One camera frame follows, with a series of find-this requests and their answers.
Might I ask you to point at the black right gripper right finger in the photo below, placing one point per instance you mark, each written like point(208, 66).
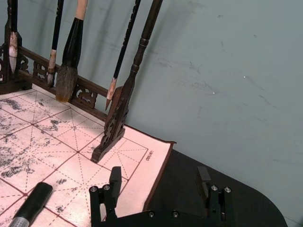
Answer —
point(216, 201)

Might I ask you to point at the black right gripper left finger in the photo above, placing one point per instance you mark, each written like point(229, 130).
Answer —
point(111, 191)

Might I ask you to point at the black table cloth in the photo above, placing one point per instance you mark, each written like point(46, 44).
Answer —
point(180, 170)

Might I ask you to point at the pink gridded calligraphy practice mat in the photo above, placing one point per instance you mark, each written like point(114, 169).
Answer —
point(71, 142)

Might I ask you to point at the dark carved wooden brush rack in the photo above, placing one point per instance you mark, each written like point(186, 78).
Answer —
point(118, 118)

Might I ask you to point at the thin black brush, pointed tip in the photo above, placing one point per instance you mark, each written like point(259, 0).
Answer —
point(123, 52)

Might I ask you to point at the large brush with grey bristles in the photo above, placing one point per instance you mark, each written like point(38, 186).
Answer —
point(73, 42)

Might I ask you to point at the thin black brush, small brown tip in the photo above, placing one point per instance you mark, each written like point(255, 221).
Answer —
point(56, 30)

